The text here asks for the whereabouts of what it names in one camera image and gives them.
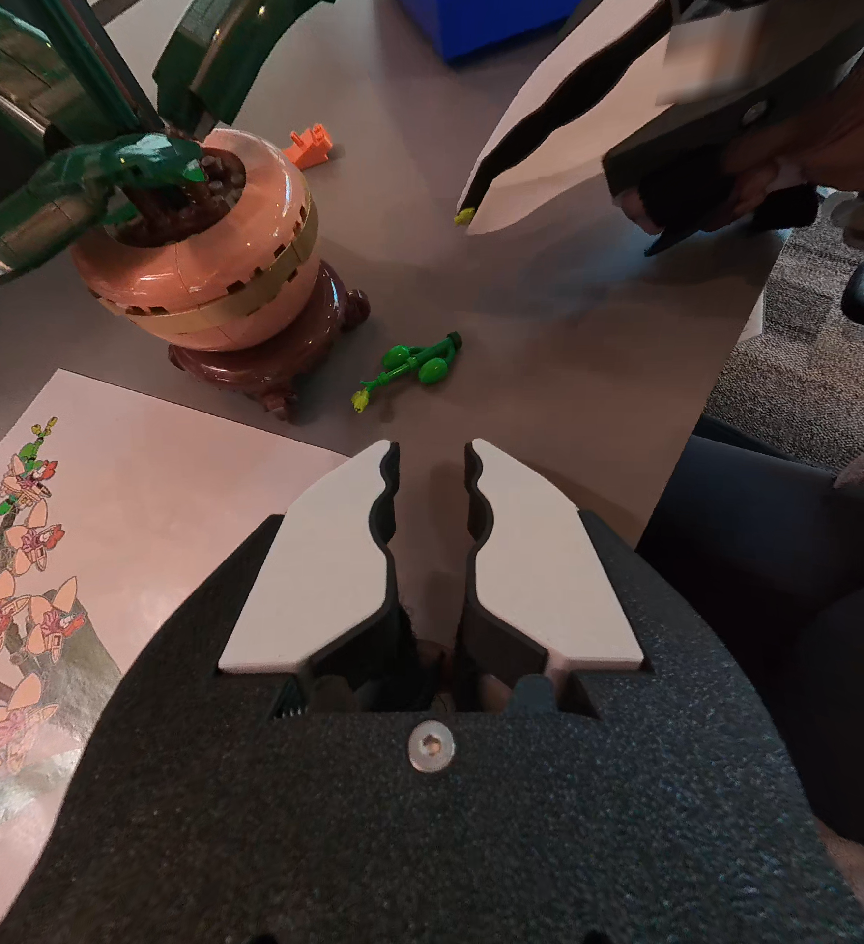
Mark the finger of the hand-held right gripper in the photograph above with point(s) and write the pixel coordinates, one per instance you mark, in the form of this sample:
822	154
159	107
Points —
587	140
550	81

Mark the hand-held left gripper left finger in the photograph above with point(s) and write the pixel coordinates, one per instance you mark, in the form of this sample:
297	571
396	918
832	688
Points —
314	575

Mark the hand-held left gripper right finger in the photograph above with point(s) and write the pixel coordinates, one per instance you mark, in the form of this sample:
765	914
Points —
542	568

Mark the small yellow-green brick piece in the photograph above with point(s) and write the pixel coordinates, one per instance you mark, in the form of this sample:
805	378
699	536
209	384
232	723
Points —
465	217

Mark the green toy brick bud stem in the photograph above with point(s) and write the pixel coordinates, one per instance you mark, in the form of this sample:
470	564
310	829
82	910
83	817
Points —
432	369

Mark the toy brick orchid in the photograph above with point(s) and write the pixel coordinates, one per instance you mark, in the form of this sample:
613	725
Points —
203	243

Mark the person's right hand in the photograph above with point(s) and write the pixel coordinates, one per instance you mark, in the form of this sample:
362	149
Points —
830	140

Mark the blue plastic bin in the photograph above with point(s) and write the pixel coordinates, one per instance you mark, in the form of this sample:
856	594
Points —
476	29

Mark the orchid instruction booklet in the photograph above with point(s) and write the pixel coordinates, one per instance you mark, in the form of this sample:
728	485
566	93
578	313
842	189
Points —
144	479

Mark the person's dark pants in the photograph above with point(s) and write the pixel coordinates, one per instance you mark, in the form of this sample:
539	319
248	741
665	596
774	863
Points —
771	590

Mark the orange brick separator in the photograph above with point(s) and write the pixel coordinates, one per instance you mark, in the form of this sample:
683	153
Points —
312	146

